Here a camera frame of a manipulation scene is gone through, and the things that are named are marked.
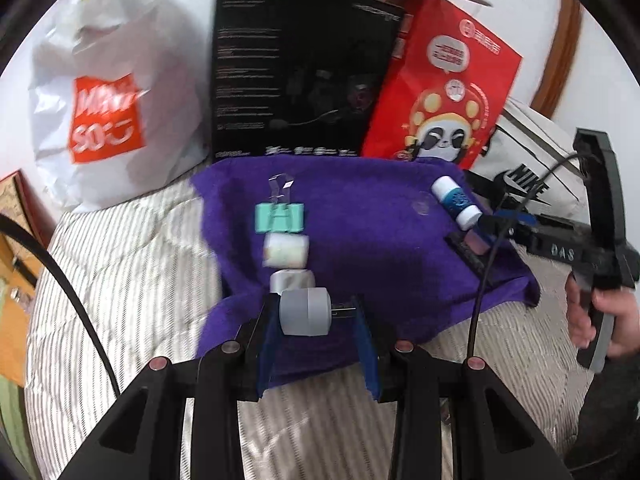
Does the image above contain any black tube clear cap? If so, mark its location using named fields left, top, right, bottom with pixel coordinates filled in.
left=445, top=230, right=490, bottom=278

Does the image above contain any grey round plug adapter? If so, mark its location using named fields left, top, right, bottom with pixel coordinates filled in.
left=279, top=287, right=356, bottom=337

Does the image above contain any white cylindrical medicine bottle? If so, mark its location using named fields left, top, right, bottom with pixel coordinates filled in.
left=262, top=232, right=309, bottom=270

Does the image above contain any white usb wall charger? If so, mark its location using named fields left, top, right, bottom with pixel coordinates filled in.
left=270, top=269, right=316, bottom=295

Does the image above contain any person's right hand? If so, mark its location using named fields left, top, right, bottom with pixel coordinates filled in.
left=565, top=275, right=640, bottom=359

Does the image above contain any white blue small bottle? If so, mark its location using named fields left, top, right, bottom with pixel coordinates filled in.
left=431, top=176, right=483, bottom=232

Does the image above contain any white Nike tote bag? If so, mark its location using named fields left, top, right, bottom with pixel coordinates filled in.
left=471, top=98, right=589, bottom=222

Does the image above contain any purple terry towel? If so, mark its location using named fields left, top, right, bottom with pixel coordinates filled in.
left=192, top=155, right=540, bottom=353

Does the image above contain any teal binder clip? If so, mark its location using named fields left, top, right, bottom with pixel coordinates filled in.
left=254, top=174, right=305, bottom=234

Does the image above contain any striped quilted bed cover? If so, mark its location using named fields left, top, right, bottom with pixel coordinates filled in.
left=25, top=179, right=592, bottom=479

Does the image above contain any red panda paper bag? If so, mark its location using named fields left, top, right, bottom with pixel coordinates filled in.
left=361, top=0, right=522, bottom=169

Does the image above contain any black headset box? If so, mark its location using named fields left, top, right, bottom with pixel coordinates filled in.
left=210, top=0, right=404, bottom=160

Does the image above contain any white Miniso shopping bag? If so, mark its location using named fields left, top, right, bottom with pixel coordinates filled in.
left=29, top=0, right=207, bottom=212

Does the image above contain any brown wooden frame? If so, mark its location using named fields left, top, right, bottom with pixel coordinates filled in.
left=530, top=0, right=582, bottom=118

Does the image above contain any black cable left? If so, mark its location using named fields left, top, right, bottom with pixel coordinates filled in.
left=0, top=213, right=123, bottom=400

